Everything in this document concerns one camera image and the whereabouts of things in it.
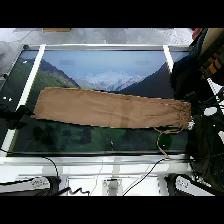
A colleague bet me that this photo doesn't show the brown pants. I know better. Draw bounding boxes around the brown pants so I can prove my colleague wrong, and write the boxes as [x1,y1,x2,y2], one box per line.
[31,86,194,160]

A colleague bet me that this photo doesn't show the black yellow striped garment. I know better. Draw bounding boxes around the black yellow striped garment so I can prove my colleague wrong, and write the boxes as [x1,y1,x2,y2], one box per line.
[199,46,224,86]

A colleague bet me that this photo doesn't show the silver frame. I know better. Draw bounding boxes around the silver frame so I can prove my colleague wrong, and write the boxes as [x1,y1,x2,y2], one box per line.
[0,43,224,197]

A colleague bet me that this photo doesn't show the black cable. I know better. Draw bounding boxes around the black cable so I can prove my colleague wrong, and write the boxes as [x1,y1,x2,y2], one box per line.
[0,148,62,183]
[59,186,92,197]
[121,157,168,197]

